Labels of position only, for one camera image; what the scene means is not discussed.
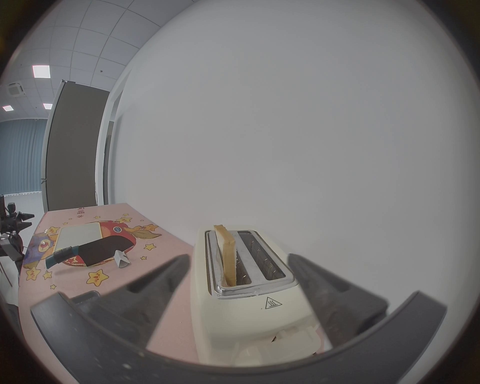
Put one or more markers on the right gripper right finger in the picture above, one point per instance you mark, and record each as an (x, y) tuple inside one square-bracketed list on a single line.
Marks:
[(330, 303)]

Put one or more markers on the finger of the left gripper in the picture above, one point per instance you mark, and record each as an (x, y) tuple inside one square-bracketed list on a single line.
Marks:
[(24, 226), (25, 216)]

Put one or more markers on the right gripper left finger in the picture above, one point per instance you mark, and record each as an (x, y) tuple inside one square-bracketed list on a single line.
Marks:
[(129, 307)]

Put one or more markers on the cream toaster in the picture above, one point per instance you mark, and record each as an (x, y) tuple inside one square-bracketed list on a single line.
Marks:
[(240, 322)]

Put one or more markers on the slice of bread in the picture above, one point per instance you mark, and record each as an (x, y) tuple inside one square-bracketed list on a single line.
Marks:
[(228, 255)]

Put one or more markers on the white knife rest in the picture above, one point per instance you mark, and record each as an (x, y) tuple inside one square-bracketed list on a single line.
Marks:
[(122, 259)]

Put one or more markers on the cutting board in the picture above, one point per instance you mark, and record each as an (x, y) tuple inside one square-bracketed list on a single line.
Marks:
[(77, 236)]

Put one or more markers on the blue curtain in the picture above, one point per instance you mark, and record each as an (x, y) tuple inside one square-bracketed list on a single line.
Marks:
[(20, 157)]

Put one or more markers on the dark grey partition panel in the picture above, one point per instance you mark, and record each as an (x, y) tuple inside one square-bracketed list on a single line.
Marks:
[(73, 150)]

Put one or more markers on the ceiling air vent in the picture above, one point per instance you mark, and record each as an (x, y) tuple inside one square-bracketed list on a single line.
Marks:
[(15, 89)]

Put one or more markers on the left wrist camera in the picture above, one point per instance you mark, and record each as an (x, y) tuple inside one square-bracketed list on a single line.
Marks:
[(10, 246)]

